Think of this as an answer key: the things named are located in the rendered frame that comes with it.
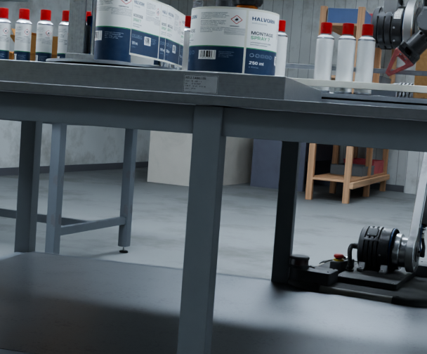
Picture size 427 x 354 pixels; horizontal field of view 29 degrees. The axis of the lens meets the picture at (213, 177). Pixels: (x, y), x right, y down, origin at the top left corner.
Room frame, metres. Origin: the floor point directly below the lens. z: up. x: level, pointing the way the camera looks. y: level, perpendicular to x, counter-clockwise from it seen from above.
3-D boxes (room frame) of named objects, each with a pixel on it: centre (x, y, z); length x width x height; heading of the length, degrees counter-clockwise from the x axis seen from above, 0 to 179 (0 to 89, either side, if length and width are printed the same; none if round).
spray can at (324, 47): (2.48, -0.30, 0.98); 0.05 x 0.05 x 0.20
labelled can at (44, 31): (2.69, 0.57, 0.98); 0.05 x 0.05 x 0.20
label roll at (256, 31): (1.91, -0.02, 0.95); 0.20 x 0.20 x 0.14
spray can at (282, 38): (2.50, -0.17, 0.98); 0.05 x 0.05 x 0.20
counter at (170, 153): (9.93, -0.03, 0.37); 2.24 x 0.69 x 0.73; 156
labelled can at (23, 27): (2.70, 0.65, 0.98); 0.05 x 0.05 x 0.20
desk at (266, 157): (9.99, -0.99, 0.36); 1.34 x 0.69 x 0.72; 156
